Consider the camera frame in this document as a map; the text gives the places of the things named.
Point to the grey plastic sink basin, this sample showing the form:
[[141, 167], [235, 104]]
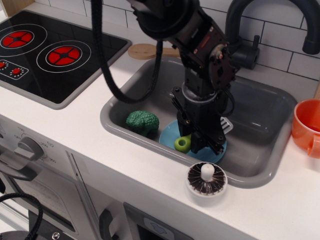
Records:
[[262, 124]]

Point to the black cabinet door handle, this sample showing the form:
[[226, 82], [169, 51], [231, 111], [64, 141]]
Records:
[[105, 220]]

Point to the white toy mushroom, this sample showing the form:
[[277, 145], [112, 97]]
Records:
[[206, 180]]

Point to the black toy stove top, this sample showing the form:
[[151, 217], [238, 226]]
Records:
[[45, 59]]

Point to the orange plastic cup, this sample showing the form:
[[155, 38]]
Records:
[[306, 127]]

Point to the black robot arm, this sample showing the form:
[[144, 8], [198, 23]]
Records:
[[202, 45]]

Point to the dark grey toy faucet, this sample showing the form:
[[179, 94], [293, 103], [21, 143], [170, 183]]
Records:
[[246, 56]]

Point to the grey oven knob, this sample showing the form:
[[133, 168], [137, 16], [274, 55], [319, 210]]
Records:
[[28, 149]]

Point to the grey oven door handle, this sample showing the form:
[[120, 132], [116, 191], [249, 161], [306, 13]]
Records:
[[15, 167]]

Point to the green handled grey spatula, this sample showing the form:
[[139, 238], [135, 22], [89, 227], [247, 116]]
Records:
[[184, 143]]

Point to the green toy broccoli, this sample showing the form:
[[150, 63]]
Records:
[[143, 122]]

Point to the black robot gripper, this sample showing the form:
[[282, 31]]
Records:
[[201, 117]]

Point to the blue plastic plate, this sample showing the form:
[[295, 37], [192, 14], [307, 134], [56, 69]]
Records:
[[171, 133]]

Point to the wooden spoon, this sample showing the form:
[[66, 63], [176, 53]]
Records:
[[144, 51]]

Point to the wooden corner post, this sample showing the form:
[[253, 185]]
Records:
[[11, 7]]

